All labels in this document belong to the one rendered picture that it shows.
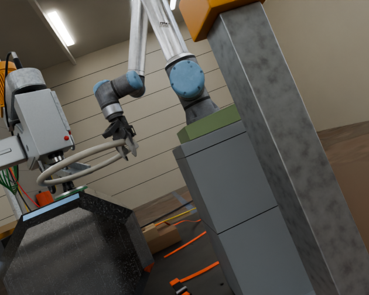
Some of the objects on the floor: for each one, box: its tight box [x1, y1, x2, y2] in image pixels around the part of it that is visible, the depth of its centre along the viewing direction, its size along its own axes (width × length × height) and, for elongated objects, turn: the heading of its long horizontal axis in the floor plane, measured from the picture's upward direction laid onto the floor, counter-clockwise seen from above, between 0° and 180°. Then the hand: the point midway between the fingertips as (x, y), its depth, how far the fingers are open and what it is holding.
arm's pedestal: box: [172, 119, 316, 295], centre depth 146 cm, size 50×50×85 cm
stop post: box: [179, 0, 369, 295], centre depth 49 cm, size 20×20×109 cm
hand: (129, 156), depth 127 cm, fingers closed on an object, 4 cm apart
